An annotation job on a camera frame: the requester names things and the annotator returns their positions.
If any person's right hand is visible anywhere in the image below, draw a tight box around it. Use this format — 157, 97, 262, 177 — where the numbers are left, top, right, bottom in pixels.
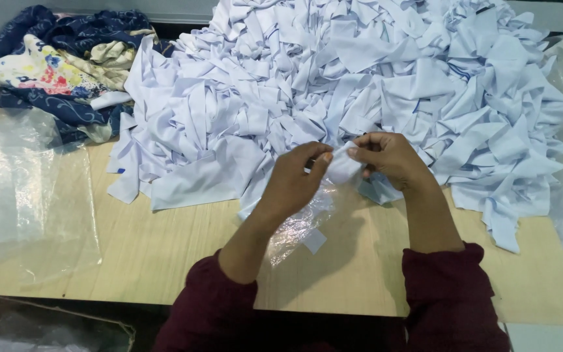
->
348, 131, 434, 192

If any person's left hand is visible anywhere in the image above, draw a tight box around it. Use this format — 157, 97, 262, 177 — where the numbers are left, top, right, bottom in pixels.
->
259, 141, 334, 222

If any small white fabric piece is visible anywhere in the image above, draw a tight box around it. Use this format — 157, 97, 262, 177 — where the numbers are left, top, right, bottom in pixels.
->
325, 141, 364, 185

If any crumpled clear plastic bag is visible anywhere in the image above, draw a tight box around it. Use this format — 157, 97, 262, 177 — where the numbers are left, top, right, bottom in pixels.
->
267, 178, 360, 267

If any small white paper label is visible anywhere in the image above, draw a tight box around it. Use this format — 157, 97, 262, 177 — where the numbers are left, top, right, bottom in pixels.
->
303, 228, 328, 255

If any heap of white fabric strips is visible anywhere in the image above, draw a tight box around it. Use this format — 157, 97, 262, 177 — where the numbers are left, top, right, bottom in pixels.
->
107, 0, 563, 254

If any pile of floral printed fabric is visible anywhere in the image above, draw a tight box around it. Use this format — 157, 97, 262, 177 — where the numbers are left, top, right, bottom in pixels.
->
0, 5, 175, 146

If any large clear plastic sheet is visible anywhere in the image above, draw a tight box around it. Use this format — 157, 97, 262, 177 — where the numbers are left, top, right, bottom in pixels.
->
0, 108, 103, 286

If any cardboard box with plastic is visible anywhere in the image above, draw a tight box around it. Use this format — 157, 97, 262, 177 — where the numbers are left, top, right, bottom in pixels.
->
0, 295, 137, 352

